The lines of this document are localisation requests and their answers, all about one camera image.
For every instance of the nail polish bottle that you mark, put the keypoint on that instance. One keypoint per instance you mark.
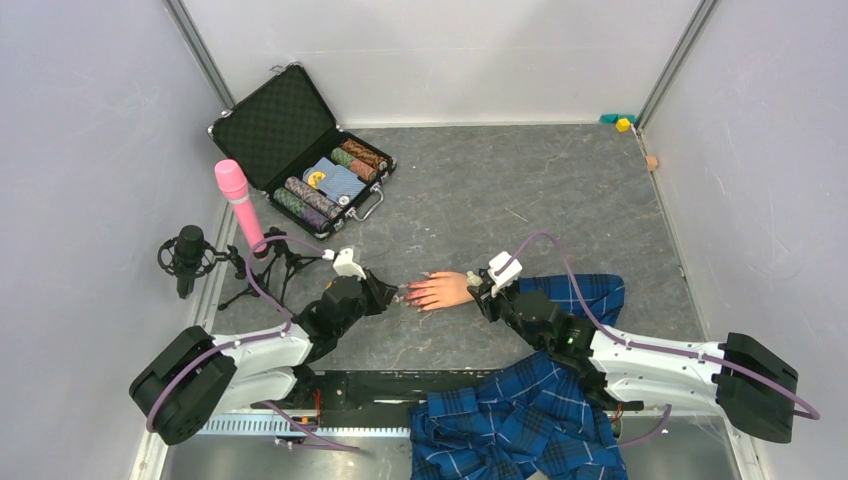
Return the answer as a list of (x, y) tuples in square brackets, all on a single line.
[(473, 280)]

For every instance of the open black poker chip case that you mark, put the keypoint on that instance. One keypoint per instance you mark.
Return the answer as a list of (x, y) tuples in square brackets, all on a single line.
[(289, 146)]

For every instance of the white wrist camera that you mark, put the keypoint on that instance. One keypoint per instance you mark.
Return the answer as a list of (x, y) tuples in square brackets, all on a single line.
[(503, 270), (346, 263)]

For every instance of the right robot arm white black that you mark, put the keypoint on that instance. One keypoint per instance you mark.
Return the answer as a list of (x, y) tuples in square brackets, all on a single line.
[(738, 378)]

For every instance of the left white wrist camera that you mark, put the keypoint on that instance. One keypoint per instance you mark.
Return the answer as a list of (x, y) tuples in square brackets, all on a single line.
[(346, 263)]

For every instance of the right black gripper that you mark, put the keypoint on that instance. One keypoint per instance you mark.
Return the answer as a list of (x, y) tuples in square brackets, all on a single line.
[(484, 298)]

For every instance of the blue plaid shirt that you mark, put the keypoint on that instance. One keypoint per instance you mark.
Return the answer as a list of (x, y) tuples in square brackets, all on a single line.
[(529, 418)]

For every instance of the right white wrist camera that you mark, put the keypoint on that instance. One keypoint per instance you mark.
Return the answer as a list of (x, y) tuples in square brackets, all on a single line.
[(503, 270)]

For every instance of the teal block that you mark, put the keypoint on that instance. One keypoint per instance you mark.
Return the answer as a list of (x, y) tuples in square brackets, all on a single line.
[(615, 118)]

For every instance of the black tripod stand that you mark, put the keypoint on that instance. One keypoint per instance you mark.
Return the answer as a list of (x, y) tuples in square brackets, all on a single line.
[(277, 252)]

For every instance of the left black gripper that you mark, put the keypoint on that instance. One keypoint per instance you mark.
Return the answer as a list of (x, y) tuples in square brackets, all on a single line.
[(381, 294)]

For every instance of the black studio microphone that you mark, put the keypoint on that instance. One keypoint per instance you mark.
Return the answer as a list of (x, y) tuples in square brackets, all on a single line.
[(187, 257)]

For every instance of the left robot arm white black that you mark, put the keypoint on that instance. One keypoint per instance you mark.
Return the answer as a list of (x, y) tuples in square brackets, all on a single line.
[(198, 376)]

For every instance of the pink microphone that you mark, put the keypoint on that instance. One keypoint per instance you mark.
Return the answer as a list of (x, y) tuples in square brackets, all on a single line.
[(233, 184)]

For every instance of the yellow cube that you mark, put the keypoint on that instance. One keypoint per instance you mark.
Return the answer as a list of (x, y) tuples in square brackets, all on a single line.
[(623, 124)]

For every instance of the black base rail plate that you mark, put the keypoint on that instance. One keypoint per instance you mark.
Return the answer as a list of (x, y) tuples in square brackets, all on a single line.
[(372, 398)]

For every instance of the mannequin hand with painted nails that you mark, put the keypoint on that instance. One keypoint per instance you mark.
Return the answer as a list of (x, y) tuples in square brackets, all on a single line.
[(438, 290)]

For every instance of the small tan block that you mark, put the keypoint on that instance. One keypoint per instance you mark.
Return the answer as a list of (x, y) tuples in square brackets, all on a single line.
[(651, 163)]

